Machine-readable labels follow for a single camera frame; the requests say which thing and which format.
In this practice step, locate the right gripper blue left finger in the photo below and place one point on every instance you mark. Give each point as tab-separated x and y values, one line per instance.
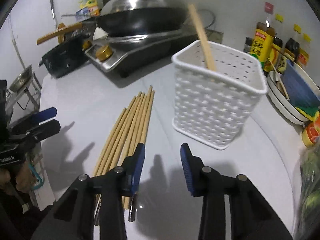
133	166

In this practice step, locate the yellow green sponge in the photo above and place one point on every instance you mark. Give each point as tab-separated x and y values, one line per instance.
311	113

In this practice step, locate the yellow cap yellow label bottle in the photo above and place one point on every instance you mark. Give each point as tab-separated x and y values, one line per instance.
304	51

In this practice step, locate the wooden wok handle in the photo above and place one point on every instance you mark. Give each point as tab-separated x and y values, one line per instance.
58	32

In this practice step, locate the steel gas stove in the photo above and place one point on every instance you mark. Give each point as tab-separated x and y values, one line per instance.
129	53

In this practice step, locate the white perforated plastic basket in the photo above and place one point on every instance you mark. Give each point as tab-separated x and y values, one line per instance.
212	106

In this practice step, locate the brass stove knob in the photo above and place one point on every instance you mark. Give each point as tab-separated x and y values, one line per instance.
104	53

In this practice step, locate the red cap cooking wine bottle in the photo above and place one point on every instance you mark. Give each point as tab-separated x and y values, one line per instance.
263	36

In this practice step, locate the yellow oil jug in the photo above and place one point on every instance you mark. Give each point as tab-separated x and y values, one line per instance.
90	8

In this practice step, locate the steel wok lid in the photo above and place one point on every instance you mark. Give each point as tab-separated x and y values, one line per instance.
114	6

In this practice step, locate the white plate stack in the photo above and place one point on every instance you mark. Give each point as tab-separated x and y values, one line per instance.
278	98

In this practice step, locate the blue ceramic bowl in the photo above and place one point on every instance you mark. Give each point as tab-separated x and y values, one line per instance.
302	91

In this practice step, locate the clear plastic bag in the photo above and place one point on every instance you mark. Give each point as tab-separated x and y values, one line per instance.
307	226

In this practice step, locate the small dark spice jar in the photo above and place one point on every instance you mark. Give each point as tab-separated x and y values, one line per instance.
247	45

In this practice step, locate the yellow cap soy sauce bottle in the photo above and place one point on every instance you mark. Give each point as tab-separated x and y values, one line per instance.
277	44

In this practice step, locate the wooden chopstick pile front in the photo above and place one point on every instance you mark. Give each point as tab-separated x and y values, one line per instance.
99	165

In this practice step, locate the wooden rice paddle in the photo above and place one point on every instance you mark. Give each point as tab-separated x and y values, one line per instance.
279	79

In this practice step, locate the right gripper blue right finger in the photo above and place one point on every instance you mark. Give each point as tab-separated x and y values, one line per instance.
192	168

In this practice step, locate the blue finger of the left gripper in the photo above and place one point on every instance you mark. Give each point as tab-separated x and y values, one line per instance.
34	119
39	132

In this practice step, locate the steel bowl on rack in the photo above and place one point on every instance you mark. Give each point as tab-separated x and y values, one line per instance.
21	80

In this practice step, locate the orange yellow detergent bottle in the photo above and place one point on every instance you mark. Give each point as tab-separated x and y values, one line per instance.
310	133

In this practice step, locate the black wok pan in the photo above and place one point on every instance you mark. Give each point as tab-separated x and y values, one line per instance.
142	21

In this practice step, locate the wooden chopstick dark banded end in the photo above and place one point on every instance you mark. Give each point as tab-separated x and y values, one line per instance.
132	210

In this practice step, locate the yellow cap dark vinegar bottle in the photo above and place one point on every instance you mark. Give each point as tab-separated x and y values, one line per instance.
292	46

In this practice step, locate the person's left hand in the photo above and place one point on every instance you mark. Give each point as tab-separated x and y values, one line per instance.
23	178

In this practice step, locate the wooden chopstick apart from pile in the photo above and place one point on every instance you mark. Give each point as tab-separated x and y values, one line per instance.
209	60

